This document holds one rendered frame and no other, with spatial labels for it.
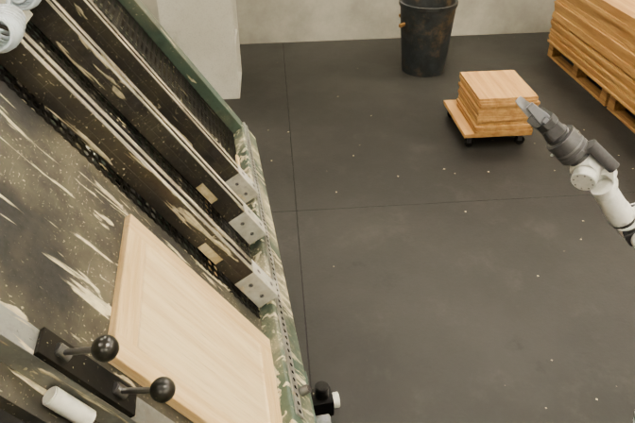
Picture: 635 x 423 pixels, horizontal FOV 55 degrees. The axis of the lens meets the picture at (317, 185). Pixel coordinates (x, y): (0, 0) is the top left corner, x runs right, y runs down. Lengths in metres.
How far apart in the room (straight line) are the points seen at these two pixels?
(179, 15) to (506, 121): 2.66
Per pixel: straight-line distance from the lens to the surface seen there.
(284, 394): 1.64
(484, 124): 4.52
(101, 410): 1.07
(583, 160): 1.75
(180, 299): 1.46
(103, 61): 1.81
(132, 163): 1.58
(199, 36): 5.18
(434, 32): 5.61
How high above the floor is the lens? 2.18
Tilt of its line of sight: 32 degrees down
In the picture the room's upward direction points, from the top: 1 degrees counter-clockwise
